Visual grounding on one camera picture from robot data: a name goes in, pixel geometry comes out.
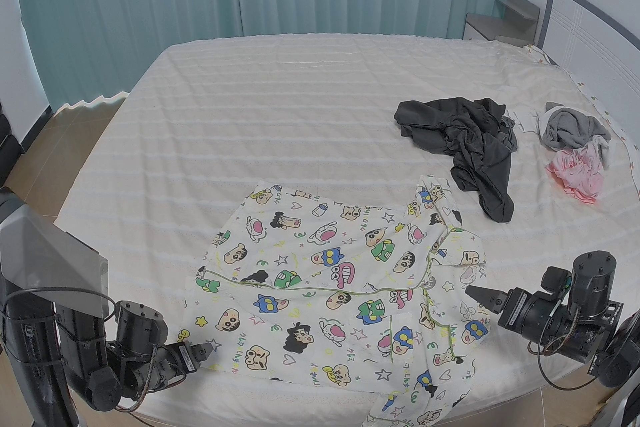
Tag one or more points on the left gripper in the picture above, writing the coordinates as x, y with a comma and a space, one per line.
170, 362

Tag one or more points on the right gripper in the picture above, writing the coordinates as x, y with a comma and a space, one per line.
535, 315

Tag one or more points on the white printed pyjama top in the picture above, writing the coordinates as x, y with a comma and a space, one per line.
325, 305

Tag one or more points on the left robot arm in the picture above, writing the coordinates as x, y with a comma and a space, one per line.
50, 265

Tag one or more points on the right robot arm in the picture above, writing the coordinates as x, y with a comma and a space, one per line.
595, 280

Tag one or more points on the bed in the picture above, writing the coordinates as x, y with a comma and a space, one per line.
275, 114

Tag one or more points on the pink garment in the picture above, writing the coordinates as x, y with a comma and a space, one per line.
575, 175

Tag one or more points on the black garment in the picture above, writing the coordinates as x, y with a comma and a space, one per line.
475, 145

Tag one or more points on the grey garment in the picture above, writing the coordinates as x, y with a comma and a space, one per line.
570, 124

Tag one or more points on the grey bedside table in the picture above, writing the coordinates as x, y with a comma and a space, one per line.
500, 19

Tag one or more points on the black chest of drawers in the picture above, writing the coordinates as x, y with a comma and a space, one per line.
6, 145

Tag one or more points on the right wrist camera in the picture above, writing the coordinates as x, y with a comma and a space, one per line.
556, 280

